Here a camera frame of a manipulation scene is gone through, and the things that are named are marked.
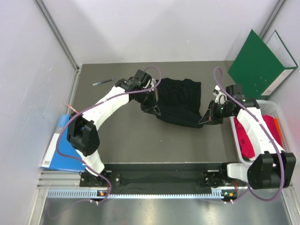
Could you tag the white plastic basket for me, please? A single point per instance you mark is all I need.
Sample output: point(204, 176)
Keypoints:
point(272, 109)

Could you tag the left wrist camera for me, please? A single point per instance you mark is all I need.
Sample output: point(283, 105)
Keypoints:
point(142, 78)

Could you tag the blue marker pen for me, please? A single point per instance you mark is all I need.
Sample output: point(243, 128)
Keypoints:
point(101, 82)

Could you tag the grey slotted cable duct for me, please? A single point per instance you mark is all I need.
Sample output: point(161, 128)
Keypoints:
point(98, 194)

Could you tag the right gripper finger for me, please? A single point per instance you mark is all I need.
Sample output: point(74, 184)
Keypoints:
point(210, 108)
point(210, 119)

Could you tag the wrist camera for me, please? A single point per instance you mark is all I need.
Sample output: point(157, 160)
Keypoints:
point(142, 78)
point(236, 91)

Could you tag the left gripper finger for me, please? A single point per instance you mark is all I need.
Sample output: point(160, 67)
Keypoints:
point(154, 110)
point(153, 84)

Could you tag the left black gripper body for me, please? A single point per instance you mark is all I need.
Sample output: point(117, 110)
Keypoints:
point(146, 99)

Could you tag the red pen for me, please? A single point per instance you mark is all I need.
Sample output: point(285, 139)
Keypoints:
point(71, 108)

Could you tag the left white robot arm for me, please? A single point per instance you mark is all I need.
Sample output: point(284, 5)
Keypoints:
point(82, 129)

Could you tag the orange t-shirt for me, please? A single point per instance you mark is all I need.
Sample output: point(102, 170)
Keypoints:
point(278, 127)

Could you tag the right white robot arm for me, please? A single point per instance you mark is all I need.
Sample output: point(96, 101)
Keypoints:
point(270, 166)

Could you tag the green ring binder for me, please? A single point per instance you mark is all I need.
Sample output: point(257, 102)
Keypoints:
point(260, 68)

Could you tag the black t-shirt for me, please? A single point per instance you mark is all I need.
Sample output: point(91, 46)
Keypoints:
point(179, 102)

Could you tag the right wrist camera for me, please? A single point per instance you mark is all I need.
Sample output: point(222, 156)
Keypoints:
point(236, 91)

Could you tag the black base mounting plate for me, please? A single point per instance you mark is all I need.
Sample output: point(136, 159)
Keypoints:
point(160, 178)

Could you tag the magenta t-shirt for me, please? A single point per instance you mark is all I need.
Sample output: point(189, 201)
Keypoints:
point(246, 147)

